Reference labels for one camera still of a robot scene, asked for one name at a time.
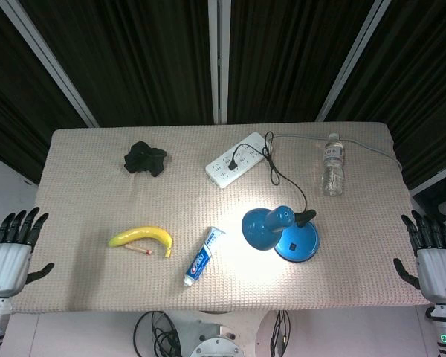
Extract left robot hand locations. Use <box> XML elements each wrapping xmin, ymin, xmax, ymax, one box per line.
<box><xmin>0</xmin><ymin>207</ymin><xmax>56</xmax><ymax>298</ymax></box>

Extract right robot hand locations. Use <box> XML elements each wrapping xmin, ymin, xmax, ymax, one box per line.
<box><xmin>393</xmin><ymin>210</ymin><xmax>446</xmax><ymax>306</ymax></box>

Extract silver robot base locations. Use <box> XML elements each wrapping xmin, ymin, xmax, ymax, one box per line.
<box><xmin>188</xmin><ymin>311</ymin><xmax>261</xmax><ymax>357</ymax></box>

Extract blue desk lamp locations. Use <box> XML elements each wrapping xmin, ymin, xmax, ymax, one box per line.
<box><xmin>241</xmin><ymin>205</ymin><xmax>322</xmax><ymax>264</ymax></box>

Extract small wooden stick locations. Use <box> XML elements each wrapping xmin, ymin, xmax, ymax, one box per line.
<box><xmin>124</xmin><ymin>245</ymin><xmax>153</xmax><ymax>256</ymax></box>

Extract beige waffle table cloth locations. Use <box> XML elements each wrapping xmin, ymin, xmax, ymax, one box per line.
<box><xmin>10</xmin><ymin>121</ymin><xmax>431</xmax><ymax>315</ymax></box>

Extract yellow banana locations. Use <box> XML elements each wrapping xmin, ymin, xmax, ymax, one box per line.
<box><xmin>108</xmin><ymin>225</ymin><xmax>174</xmax><ymax>259</ymax></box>

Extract clear plastic water bottle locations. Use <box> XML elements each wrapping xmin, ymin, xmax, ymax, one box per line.
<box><xmin>321</xmin><ymin>132</ymin><xmax>345</xmax><ymax>197</ymax></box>

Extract black crumpled cloth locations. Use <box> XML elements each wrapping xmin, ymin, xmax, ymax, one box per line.
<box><xmin>123</xmin><ymin>140</ymin><xmax>168</xmax><ymax>178</ymax></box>

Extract blue white toothpaste tube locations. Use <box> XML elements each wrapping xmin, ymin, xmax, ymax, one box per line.
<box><xmin>183</xmin><ymin>226</ymin><xmax>227</xmax><ymax>288</ymax></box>

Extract white power strip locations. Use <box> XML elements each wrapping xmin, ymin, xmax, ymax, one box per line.
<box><xmin>204</xmin><ymin>131</ymin><xmax>274</xmax><ymax>189</ymax></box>

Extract grey power strip cable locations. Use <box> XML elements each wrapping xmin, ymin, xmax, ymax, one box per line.
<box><xmin>271</xmin><ymin>133</ymin><xmax>404</xmax><ymax>171</ymax></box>

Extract black hanging cables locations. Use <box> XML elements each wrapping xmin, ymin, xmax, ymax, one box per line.
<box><xmin>269</xmin><ymin>309</ymin><xmax>291</xmax><ymax>357</ymax></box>

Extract black cable bundle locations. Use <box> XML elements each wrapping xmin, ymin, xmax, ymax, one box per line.
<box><xmin>132</xmin><ymin>310</ymin><xmax>183</xmax><ymax>357</ymax></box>

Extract black lamp power cord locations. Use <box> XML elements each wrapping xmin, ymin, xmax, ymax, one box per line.
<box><xmin>228</xmin><ymin>130</ymin><xmax>308</xmax><ymax>215</ymax></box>

